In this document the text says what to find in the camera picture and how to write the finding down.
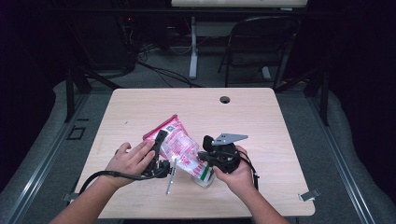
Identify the pink and white plastic bag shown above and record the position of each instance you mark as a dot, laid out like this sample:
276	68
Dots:
180	146

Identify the dark equipment cabinet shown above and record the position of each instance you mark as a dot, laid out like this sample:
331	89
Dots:
102	40

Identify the person's right hand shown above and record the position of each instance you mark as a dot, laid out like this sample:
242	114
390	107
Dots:
239	180

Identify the person's left hand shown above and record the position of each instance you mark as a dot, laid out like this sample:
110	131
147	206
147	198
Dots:
130	163

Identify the aluminium floor rail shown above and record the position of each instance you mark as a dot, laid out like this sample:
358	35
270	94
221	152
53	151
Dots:
342	168
40	168

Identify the black metal stand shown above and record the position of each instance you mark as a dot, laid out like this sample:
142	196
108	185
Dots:
324	102
70	99

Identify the black folding chair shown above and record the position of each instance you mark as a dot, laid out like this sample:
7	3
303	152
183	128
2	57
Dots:
258	40

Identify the grey metal table clip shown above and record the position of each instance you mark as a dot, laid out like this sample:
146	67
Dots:
70	197
309	195

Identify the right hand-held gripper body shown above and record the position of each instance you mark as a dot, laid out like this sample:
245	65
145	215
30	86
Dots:
229	160

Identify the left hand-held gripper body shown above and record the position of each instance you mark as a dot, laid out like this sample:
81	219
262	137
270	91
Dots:
160	170

